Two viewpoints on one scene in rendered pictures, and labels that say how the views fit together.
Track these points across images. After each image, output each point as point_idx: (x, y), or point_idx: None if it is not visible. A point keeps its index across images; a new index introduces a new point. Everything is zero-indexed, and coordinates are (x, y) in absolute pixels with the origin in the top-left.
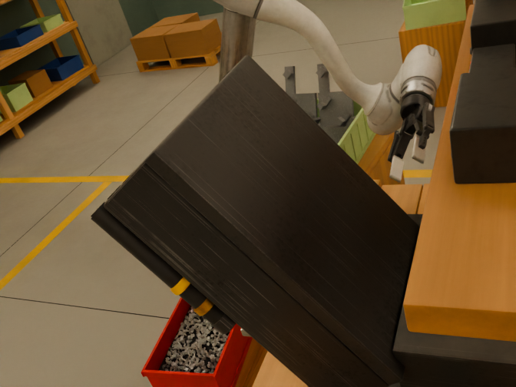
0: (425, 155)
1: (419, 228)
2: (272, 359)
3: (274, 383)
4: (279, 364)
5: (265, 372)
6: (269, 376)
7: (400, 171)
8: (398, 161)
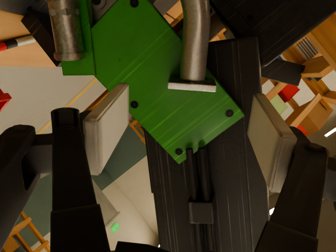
0: (271, 104)
1: (260, 62)
2: (7, 58)
3: (37, 51)
4: (17, 52)
5: (19, 61)
6: (27, 56)
7: (119, 104)
8: (107, 139)
